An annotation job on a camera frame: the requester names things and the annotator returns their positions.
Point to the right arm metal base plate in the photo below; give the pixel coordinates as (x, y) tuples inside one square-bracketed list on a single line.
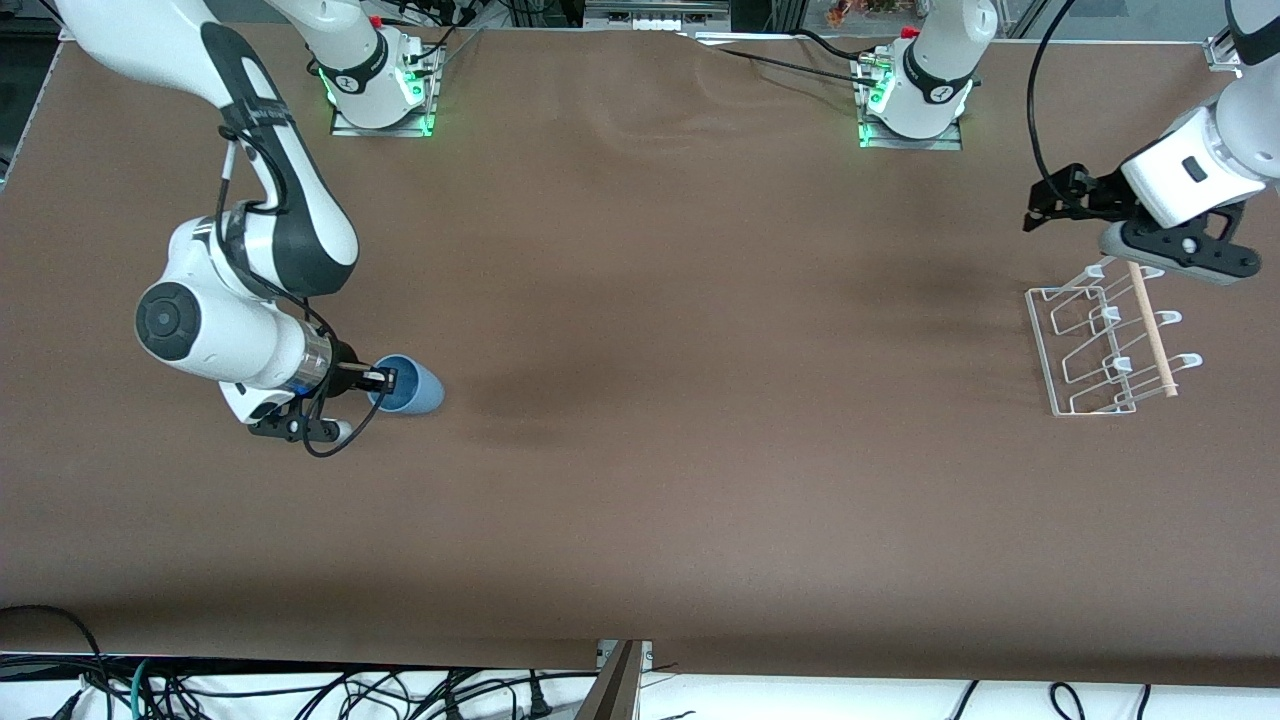
[(345, 128)]

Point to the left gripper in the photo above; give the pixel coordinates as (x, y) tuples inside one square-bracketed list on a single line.
[(1098, 191)]

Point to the blue plastic cup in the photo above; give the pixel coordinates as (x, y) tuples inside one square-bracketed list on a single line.
[(420, 390)]

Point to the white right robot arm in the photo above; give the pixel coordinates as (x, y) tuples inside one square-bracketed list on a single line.
[(200, 320)]

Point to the aluminium corner bracket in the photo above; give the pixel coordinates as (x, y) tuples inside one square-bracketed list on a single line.
[(1222, 52)]

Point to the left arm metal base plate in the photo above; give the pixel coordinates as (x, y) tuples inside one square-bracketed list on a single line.
[(940, 143)]

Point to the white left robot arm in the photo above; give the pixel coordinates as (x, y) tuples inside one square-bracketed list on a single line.
[(935, 60)]

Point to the white power strip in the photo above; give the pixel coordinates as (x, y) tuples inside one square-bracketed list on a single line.
[(660, 24)]

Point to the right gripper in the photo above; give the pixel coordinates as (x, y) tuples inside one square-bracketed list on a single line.
[(346, 365)]

